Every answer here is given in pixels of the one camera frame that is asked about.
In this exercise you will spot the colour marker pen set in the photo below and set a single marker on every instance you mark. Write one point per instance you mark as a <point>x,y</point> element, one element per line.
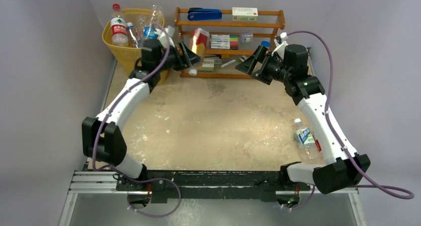
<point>224,41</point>

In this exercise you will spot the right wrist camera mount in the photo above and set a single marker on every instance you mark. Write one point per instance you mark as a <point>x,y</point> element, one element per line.
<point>280,43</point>

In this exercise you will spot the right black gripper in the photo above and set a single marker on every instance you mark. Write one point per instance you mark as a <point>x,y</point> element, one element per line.
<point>259,64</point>

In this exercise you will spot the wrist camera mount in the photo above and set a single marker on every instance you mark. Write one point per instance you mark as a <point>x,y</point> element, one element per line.
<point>280,43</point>
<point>165,37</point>

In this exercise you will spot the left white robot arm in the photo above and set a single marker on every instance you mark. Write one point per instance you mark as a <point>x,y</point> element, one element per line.
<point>102,138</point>

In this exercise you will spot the blue white eraser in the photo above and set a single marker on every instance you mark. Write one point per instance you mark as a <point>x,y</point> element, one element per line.
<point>266,44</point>

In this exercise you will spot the red-cap bottle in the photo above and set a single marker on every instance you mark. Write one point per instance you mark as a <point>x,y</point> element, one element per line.
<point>318,145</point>

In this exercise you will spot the brown tea red bottle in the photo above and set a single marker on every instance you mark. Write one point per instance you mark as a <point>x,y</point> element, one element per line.
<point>198,45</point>

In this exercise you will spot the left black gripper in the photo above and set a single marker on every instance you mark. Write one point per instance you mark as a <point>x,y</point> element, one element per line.
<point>189,58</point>

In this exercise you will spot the wooden shelf rack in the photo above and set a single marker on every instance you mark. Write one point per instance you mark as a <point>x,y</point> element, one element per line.
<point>277,25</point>

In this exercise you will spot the white green box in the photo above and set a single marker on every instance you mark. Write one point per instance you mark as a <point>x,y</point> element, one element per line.
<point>244,14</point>

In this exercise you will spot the small white-cap bottle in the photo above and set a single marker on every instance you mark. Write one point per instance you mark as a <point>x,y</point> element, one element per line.
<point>306,143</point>

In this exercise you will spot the clear small jar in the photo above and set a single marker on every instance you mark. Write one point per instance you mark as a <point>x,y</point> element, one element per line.
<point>246,36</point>

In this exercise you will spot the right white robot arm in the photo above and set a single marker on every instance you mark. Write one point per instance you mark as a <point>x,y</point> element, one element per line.
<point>344,166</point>

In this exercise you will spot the white staples box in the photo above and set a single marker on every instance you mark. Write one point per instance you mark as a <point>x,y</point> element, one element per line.
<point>207,66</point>

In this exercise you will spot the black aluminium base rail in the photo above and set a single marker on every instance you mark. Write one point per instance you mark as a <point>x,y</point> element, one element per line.
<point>265,186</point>

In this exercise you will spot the blue label clear bottle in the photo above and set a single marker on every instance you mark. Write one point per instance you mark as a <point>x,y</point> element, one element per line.
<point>152,30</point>

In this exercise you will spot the green white marker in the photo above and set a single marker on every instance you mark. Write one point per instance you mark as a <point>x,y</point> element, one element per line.
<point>229,62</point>

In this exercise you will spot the red white label bottle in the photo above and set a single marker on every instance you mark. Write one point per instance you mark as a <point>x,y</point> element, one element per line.
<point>118,27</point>

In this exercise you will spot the grey stapler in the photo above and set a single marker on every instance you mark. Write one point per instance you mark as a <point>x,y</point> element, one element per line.
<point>215,59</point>

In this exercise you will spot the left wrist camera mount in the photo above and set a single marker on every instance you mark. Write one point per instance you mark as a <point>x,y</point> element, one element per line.
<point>165,37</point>

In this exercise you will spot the yellow plastic bin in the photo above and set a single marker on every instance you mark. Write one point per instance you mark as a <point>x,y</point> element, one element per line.
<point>126,56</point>

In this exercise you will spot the blue stapler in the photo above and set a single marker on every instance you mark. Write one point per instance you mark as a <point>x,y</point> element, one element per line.
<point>202,14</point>

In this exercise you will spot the purple label clear bottle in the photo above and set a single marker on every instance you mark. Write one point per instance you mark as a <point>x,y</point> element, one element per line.
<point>133,37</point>

